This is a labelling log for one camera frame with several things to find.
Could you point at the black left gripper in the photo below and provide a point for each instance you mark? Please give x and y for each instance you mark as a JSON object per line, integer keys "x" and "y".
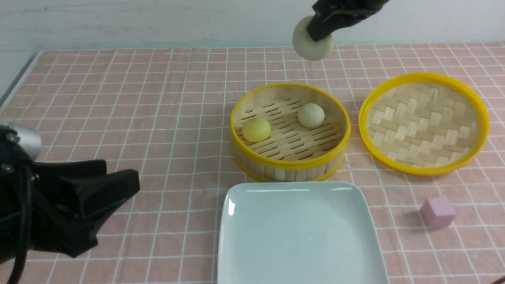
{"x": 31, "y": 221}

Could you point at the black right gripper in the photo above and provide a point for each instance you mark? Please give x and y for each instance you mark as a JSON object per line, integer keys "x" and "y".
{"x": 332, "y": 15}

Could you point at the white steamed bun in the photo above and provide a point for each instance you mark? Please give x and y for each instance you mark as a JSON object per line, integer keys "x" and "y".
{"x": 310, "y": 115}
{"x": 306, "y": 47}

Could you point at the yellow steamed bun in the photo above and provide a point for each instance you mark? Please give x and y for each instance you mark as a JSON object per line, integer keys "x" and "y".
{"x": 256, "y": 130}

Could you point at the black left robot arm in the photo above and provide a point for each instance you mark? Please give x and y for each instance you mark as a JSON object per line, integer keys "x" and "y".
{"x": 83, "y": 233}

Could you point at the white square plate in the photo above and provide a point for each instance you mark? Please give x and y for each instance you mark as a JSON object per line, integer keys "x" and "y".
{"x": 318, "y": 232}

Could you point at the pink checkered tablecloth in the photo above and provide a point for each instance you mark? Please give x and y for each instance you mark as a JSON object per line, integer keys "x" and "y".
{"x": 166, "y": 114}

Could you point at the bamboo steamer basket yellow rim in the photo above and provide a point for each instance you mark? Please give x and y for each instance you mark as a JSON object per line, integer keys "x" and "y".
{"x": 292, "y": 152}

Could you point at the woven bamboo steamer lid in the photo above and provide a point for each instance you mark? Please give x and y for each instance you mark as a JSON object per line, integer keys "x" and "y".
{"x": 424, "y": 124}

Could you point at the pink cube block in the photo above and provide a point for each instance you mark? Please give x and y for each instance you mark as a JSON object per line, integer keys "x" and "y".
{"x": 437, "y": 212}

